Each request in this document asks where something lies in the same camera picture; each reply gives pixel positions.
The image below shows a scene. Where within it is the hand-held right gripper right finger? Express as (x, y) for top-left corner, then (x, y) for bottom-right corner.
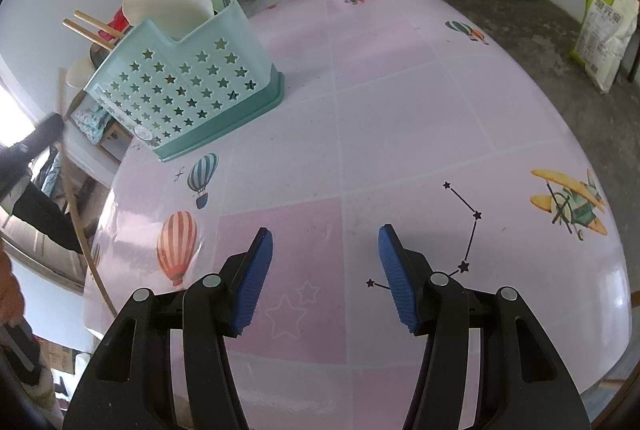
(377, 224), (593, 430)

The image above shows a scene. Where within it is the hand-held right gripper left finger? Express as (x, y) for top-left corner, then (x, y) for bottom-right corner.
(62, 226), (275, 430)

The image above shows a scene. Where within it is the wooden chopstick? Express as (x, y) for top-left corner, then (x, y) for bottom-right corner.
(56, 72), (121, 313)
(61, 17), (118, 52)
(74, 10), (126, 40)

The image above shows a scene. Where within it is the green star-cutout utensil holder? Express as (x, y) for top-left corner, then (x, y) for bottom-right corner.
(82, 0), (286, 163)

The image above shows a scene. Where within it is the white rice paddle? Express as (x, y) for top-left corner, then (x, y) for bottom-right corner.
(121, 0), (216, 42)

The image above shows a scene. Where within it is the blue patterned cloth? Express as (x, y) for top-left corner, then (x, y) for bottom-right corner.
(72, 104), (111, 145)

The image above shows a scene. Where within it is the dark bulky object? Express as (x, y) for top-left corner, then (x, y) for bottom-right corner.
(9, 182), (85, 256)

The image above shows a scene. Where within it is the pink balloon-print tablecloth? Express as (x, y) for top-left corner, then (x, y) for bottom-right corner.
(82, 0), (628, 430)

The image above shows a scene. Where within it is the small cardboard box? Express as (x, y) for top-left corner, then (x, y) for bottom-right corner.
(35, 337), (88, 373)

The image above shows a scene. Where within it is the white and green rice bag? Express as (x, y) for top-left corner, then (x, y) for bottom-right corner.
(570, 0), (640, 95)

